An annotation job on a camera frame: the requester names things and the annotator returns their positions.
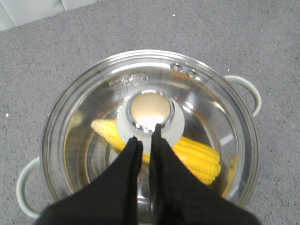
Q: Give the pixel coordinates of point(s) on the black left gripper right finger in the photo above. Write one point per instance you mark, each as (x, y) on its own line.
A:
(179, 198)

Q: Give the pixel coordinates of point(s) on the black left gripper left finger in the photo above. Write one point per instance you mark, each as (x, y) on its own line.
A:
(110, 199)

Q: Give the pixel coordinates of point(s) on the yellow corn cob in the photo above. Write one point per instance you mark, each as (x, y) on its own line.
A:
(201, 160)

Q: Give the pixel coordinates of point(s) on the glass pot lid steel rim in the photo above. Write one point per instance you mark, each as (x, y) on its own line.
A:
(151, 137)

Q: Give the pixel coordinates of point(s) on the pale green electric cooking pot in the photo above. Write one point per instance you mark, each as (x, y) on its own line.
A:
(139, 89)

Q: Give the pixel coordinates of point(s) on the white curtain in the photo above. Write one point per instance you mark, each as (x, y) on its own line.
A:
(14, 13)

